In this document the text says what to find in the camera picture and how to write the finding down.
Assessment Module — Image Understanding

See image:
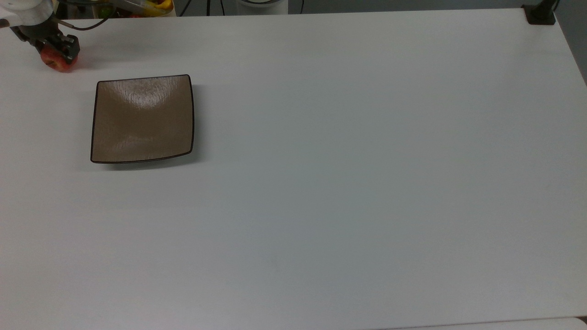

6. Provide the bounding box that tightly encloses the black table clamp mount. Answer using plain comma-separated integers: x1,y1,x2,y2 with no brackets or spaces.
522,0,559,26

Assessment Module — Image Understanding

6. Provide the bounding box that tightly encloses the fruit basket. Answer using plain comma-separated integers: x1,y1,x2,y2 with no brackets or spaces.
92,0,175,19

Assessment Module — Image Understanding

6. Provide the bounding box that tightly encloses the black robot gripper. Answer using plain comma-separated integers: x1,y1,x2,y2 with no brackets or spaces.
10,18,81,64

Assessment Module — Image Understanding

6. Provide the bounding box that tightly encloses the brown square ceramic plate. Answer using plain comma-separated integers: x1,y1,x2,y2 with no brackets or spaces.
90,74,195,165

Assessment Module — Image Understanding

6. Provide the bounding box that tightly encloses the yellow fruit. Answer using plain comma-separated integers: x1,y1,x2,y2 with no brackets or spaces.
146,0,174,15

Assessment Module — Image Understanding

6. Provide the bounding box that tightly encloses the red apple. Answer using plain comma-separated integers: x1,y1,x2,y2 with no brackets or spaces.
40,46,78,73

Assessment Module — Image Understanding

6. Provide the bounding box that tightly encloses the dark gripper cable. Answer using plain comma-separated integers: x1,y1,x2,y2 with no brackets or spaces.
54,13,113,32

